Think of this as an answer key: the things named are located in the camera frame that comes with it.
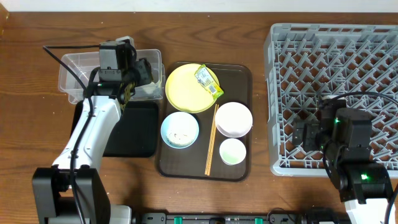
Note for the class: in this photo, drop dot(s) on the green snack wrapper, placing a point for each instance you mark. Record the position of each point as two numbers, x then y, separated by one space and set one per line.
206 80

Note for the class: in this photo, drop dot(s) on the black plastic bin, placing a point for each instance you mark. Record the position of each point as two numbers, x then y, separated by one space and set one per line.
135 135

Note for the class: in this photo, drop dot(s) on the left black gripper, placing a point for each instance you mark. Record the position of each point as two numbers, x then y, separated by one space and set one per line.
144 71

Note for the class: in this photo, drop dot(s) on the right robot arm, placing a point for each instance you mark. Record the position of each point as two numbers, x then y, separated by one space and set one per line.
343 135

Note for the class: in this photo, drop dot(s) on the grey plastic dishwasher rack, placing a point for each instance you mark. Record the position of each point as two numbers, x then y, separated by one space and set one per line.
306 61

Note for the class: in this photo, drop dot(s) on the wooden chopstick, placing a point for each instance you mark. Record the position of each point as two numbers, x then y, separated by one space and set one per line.
210 140
213 140

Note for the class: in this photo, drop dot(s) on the yellow round plate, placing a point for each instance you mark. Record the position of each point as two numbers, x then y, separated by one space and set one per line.
184 92

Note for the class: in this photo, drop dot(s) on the light blue bowl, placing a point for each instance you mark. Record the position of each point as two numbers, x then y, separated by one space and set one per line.
179 130

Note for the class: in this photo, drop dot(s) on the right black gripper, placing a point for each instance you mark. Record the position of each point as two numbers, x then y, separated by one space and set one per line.
304 134

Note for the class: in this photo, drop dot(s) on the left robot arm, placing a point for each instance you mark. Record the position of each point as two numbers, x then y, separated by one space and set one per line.
71 191

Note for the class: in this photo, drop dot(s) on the clear plastic bin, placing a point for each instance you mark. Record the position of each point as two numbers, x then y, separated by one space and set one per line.
83 63

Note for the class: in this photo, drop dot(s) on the small white green cup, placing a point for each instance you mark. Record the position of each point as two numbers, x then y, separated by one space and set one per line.
232 151

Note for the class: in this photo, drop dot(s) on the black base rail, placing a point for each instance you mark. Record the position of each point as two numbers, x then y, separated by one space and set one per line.
272 218

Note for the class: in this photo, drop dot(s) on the dark brown serving tray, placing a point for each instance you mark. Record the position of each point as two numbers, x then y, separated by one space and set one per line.
236 81

